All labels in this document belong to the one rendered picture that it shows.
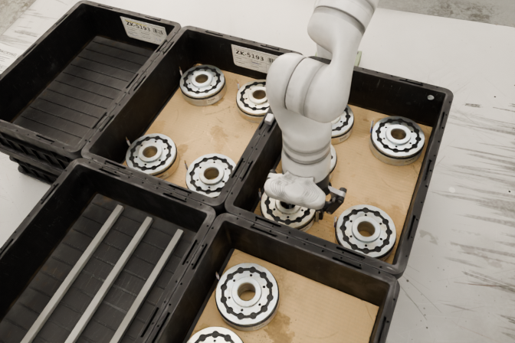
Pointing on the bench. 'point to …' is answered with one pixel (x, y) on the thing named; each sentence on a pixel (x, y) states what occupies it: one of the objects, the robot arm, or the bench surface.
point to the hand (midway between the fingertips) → (305, 209)
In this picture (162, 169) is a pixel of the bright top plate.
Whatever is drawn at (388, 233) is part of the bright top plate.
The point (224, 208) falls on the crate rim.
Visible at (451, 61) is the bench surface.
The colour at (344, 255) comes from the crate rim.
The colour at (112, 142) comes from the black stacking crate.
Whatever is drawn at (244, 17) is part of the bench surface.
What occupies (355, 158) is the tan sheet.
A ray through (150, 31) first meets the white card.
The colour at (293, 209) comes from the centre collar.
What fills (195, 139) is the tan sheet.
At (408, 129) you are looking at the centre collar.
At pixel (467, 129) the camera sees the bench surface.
